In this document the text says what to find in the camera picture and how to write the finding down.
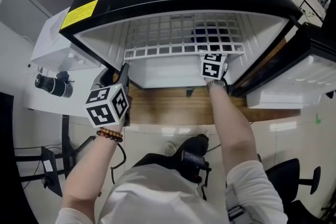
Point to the white fridge door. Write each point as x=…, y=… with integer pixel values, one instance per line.
x=288, y=86

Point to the yellow warning sticker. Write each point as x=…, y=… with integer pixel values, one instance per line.
x=78, y=14

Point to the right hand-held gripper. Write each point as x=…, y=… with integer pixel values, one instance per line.
x=214, y=66

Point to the black swivel chair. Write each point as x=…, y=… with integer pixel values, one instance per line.
x=283, y=178

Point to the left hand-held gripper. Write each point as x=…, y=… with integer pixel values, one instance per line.
x=105, y=110

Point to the person's left forearm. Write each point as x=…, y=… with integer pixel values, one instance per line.
x=86, y=170

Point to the white plastic grid shelf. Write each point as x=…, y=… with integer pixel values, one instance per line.
x=157, y=47

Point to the person's black trousers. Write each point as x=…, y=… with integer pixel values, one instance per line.
x=162, y=158

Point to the person's white shirt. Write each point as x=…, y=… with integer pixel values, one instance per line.
x=157, y=196

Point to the black camera lens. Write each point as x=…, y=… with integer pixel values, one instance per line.
x=52, y=85

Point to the black power adapter box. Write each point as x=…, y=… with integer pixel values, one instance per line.
x=51, y=173

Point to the white microwave oven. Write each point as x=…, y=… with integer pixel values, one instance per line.
x=52, y=52

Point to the person's white shoe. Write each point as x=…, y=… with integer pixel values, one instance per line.
x=171, y=148

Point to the black desk frame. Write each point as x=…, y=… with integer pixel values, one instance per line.
x=67, y=149

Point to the silver wristwatch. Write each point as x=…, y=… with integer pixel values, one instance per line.
x=216, y=85

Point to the black waist pack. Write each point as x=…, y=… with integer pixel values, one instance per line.
x=194, y=161

